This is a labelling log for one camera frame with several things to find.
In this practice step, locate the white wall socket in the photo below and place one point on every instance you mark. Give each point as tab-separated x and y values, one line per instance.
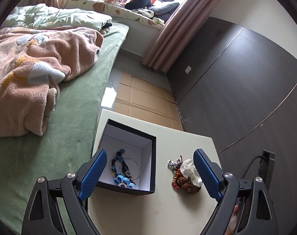
187	70

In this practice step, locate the white fabric flower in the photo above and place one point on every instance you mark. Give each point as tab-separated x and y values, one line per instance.
190	172

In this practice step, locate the black jewelry box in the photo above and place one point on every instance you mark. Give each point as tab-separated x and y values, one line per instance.
121	141

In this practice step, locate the pink fleece blanket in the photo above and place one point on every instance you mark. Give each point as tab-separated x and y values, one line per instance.
33	63

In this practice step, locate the person's hand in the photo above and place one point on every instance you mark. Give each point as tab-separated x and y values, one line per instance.
233	221

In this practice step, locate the grey pillow on sill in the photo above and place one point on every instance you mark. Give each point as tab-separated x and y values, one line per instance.
164	8

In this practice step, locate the bed with green sheet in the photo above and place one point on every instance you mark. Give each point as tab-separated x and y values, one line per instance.
68	141

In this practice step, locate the right pink curtain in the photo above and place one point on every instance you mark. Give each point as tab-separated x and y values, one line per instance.
176	34

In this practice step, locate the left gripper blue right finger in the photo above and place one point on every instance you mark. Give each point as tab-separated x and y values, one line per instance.
223	187

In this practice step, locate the light green quilt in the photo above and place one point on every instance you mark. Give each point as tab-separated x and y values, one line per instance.
41	16

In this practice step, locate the flattened cardboard on floor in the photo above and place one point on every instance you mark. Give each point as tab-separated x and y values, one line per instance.
148	102

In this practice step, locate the silver bangle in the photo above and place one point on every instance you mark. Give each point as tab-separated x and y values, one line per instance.
130	168

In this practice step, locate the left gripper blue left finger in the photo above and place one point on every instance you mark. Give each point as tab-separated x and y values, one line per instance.
79	188

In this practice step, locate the floral window seat cushion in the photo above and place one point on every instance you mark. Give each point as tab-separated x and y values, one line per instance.
113	11

